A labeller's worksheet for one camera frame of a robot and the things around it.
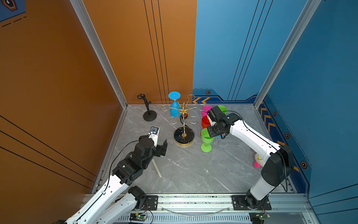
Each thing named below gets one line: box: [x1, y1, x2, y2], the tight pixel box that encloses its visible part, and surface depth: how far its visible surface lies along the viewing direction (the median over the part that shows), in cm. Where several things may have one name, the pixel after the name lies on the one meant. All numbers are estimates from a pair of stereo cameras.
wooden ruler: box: [151, 158, 163, 178], surface depth 87 cm
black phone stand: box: [137, 93, 158, 122], surface depth 113 cm
